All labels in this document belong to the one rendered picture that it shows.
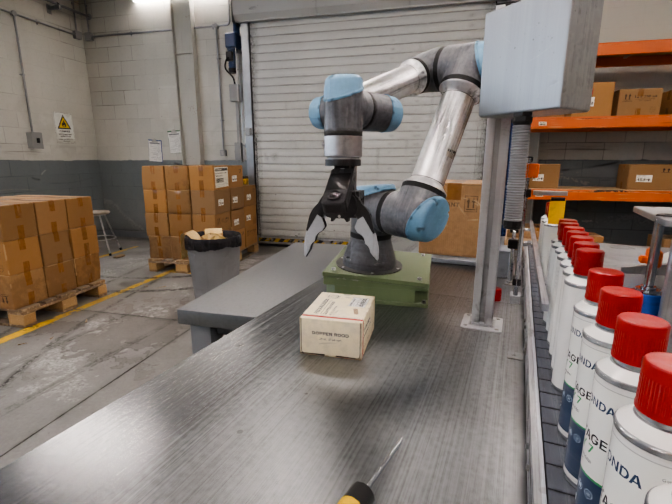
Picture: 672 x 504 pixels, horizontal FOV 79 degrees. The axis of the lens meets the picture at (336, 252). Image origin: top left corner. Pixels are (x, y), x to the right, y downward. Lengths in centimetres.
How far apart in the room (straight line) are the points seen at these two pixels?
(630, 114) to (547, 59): 420
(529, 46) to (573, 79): 10
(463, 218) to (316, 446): 113
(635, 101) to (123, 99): 643
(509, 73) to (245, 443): 76
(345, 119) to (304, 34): 500
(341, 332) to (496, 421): 30
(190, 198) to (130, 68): 302
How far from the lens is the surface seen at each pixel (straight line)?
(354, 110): 80
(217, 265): 326
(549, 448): 57
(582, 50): 86
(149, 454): 64
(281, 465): 58
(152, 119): 685
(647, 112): 507
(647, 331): 37
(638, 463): 33
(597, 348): 45
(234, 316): 105
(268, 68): 586
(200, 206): 451
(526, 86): 85
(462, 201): 156
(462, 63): 116
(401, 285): 107
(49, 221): 389
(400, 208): 101
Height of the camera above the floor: 120
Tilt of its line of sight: 13 degrees down
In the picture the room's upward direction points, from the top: straight up
